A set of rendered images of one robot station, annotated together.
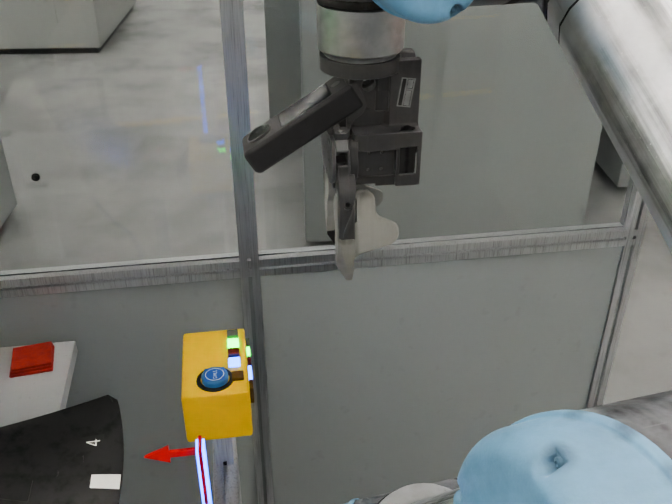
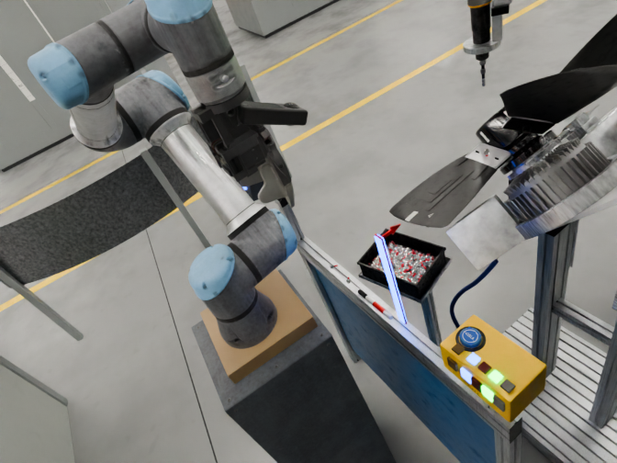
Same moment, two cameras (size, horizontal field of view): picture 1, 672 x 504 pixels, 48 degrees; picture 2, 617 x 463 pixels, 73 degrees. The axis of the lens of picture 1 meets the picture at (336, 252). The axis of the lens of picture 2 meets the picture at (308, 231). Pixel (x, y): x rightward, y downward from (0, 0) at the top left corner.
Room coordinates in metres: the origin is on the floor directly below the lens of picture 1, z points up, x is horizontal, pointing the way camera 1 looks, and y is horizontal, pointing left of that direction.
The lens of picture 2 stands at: (1.25, -0.09, 1.83)
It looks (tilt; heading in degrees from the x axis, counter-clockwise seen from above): 40 degrees down; 171
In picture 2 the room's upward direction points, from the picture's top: 24 degrees counter-clockwise
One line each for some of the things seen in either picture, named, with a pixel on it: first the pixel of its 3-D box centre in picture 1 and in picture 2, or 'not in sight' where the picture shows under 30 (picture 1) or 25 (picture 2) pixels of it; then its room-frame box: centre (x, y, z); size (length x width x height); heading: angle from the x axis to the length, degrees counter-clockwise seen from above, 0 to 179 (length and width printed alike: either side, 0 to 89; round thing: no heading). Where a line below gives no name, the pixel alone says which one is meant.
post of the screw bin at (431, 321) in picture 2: not in sight; (436, 345); (0.49, 0.31, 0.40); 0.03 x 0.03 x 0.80; 24
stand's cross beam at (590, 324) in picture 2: not in sight; (585, 321); (0.77, 0.67, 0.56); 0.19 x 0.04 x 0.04; 9
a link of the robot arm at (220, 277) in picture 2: not in sight; (222, 278); (0.50, -0.19, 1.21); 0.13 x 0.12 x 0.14; 106
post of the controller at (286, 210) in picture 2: not in sight; (290, 218); (0.10, 0.06, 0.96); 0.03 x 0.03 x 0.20; 9
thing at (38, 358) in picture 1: (31, 358); not in sight; (1.17, 0.60, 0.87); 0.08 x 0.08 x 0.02; 15
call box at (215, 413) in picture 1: (217, 385); (490, 367); (0.92, 0.19, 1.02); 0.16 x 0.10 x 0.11; 9
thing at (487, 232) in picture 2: not in sight; (486, 231); (0.61, 0.45, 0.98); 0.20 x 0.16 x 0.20; 9
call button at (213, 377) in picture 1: (214, 377); (470, 337); (0.87, 0.18, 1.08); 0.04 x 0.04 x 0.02
